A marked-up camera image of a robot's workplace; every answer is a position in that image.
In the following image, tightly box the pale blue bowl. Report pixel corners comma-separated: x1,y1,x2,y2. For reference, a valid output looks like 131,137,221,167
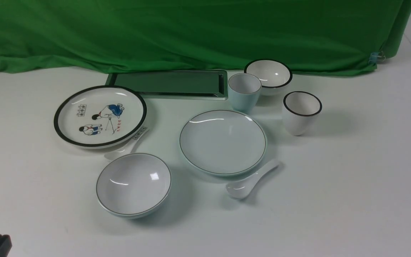
96,153,172,218

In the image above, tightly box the pale blue cup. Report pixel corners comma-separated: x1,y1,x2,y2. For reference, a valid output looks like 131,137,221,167
227,73,262,114

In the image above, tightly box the labelled white ceramic spoon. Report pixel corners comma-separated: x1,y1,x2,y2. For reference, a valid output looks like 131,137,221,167
104,126,150,161

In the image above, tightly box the illustrated black-rimmed plate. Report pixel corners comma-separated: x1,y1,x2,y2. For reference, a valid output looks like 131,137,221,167
53,86,147,149

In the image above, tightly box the silver rectangular table hatch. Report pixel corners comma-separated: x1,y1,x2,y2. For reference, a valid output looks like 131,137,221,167
105,70,227,100

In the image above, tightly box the pale blue plate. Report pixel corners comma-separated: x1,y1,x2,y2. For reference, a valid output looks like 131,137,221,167
178,110,268,177

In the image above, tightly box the black-rimmed white bowl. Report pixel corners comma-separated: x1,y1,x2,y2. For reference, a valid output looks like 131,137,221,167
244,60,293,96

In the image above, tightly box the black-rimmed white cup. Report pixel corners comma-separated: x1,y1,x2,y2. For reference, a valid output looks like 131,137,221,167
282,91,323,136

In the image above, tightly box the green backdrop cloth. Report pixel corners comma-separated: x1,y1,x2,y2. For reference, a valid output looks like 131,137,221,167
0,0,411,76

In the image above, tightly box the blue binder clip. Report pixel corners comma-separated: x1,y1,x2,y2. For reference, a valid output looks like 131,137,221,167
367,51,386,65

